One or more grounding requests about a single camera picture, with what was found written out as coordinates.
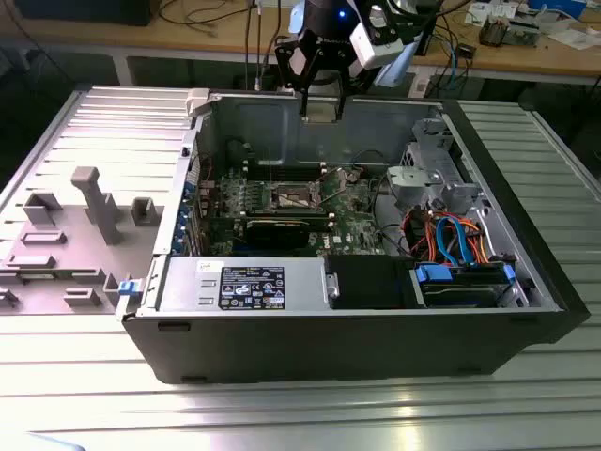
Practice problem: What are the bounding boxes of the metal socket cover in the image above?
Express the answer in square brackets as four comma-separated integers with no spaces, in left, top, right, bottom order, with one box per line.
[315,166,352,206]

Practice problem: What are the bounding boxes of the beige case latch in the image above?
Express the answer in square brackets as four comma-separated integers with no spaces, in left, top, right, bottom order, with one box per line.
[185,87,213,118]

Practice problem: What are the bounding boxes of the black tower box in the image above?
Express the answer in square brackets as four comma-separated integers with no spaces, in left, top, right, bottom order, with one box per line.
[420,16,443,57]

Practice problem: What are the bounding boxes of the blue data wire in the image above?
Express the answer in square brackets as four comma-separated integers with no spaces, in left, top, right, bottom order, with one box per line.
[434,214,476,268]

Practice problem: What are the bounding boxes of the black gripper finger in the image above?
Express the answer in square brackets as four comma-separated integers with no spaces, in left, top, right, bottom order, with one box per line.
[274,32,314,118]
[328,51,363,121]

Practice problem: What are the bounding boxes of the CPU socket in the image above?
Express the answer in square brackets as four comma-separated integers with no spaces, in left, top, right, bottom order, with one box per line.
[270,180,326,211]

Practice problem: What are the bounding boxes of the black PC case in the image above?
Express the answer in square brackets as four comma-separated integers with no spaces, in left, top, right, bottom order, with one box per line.
[115,86,592,387]

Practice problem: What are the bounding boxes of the wooden desk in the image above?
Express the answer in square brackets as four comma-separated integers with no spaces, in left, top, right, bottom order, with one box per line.
[0,0,601,88]

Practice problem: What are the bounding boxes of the grey metal device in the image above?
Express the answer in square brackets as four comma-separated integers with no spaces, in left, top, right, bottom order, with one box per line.
[504,16,541,48]

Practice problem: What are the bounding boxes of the black equipment case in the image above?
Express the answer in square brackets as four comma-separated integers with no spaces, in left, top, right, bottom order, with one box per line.
[13,0,152,27]

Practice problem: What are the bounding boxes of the metal heat sink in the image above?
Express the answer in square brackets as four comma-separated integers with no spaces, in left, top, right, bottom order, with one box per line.
[478,13,511,48]

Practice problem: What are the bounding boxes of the hard disk in blue carrier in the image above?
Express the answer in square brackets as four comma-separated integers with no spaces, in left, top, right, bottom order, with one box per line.
[411,262,518,310]

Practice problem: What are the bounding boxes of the orange wire bundle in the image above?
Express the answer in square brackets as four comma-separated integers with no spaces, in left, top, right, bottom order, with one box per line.
[403,209,492,264]

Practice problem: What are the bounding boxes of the silver power supply unit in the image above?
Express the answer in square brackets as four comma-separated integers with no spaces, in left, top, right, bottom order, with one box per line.
[157,256,340,315]

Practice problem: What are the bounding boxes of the black RAM stick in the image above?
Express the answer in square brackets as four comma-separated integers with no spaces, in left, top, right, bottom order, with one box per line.
[244,208,332,226]

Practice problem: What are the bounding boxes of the blue plastic box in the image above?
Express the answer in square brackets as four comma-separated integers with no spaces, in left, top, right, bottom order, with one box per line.
[525,0,588,20]

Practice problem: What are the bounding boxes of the black graphics card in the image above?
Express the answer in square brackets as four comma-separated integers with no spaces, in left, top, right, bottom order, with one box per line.
[243,217,312,251]

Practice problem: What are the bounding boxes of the white printed paper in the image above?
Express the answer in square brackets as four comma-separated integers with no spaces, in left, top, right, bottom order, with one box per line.
[547,25,601,52]
[464,0,520,24]

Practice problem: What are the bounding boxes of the RAM slot white clips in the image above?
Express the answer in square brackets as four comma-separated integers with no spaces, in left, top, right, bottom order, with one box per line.
[251,171,329,179]

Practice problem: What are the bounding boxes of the green motherboard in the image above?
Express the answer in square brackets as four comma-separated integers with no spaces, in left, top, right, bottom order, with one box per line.
[194,159,403,258]

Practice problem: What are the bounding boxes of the silver metal drive cage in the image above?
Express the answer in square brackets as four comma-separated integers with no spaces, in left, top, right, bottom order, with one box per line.
[385,116,494,222]

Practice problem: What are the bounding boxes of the grey parts rack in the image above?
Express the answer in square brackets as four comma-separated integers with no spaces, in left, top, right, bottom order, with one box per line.
[0,164,166,317]

